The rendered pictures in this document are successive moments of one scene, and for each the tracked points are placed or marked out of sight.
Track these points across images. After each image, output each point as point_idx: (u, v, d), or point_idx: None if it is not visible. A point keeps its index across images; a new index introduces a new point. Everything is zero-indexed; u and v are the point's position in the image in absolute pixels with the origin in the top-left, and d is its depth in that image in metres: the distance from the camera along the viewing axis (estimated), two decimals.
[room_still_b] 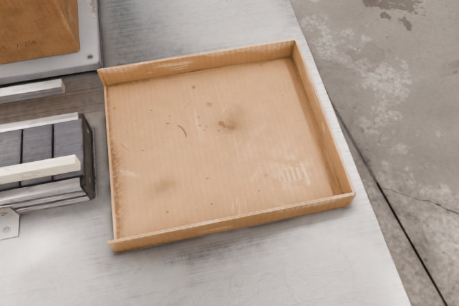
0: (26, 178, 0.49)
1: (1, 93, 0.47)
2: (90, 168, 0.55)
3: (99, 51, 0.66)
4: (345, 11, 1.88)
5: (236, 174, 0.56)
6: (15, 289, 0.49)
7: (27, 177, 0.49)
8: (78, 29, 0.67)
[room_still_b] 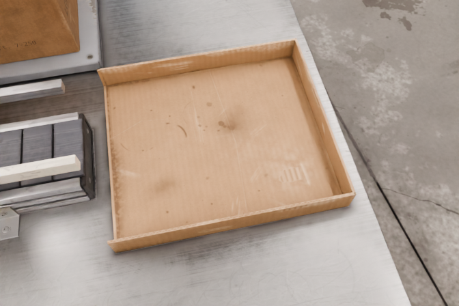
0: (26, 178, 0.49)
1: (1, 93, 0.47)
2: (90, 168, 0.55)
3: (99, 51, 0.66)
4: (345, 11, 1.88)
5: (236, 174, 0.56)
6: (15, 289, 0.49)
7: (27, 177, 0.49)
8: (78, 29, 0.67)
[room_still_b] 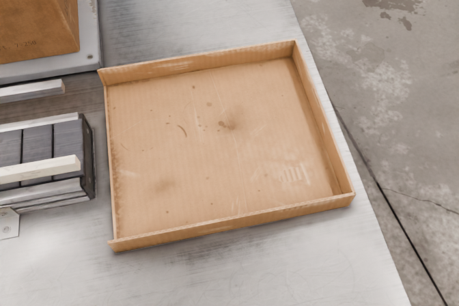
0: (26, 178, 0.49)
1: (1, 93, 0.47)
2: (90, 168, 0.55)
3: (99, 51, 0.66)
4: (345, 11, 1.88)
5: (236, 174, 0.56)
6: (15, 289, 0.49)
7: (27, 177, 0.49)
8: (78, 29, 0.67)
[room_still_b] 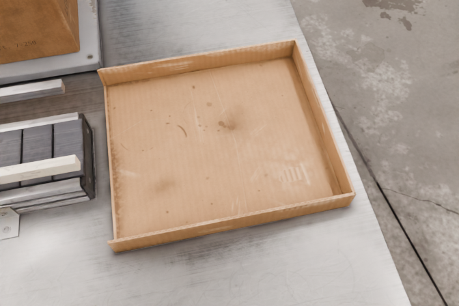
0: (26, 178, 0.49)
1: (1, 93, 0.47)
2: (90, 168, 0.55)
3: (99, 51, 0.66)
4: (345, 11, 1.88)
5: (236, 174, 0.56)
6: (15, 289, 0.49)
7: (27, 177, 0.49)
8: (78, 29, 0.67)
